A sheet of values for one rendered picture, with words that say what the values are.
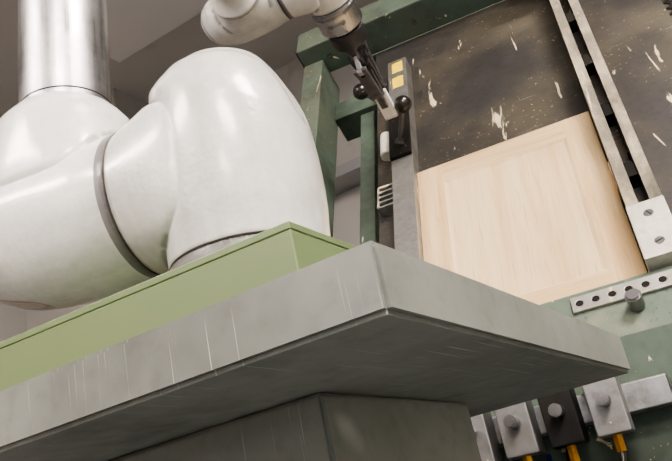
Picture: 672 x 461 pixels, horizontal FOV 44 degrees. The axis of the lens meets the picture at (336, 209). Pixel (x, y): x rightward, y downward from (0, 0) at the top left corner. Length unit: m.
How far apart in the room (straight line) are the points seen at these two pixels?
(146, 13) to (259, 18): 2.92
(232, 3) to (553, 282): 0.76
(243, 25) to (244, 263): 1.09
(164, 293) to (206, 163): 0.18
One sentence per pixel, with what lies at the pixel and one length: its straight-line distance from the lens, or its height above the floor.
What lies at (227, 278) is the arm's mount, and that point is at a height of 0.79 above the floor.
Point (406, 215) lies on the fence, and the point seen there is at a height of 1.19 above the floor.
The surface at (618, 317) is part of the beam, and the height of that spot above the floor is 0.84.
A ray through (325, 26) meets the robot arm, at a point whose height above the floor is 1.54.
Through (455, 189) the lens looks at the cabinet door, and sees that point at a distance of 1.70.
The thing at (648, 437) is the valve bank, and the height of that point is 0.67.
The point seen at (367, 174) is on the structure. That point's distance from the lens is 1.99.
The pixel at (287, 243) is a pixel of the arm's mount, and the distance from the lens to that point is 0.53.
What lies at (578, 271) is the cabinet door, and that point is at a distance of 1.45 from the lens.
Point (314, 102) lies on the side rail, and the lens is 2.16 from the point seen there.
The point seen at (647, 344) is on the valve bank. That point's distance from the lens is 1.28.
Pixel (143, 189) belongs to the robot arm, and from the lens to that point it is 0.77.
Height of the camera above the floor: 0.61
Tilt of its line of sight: 22 degrees up
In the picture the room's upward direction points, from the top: 12 degrees counter-clockwise
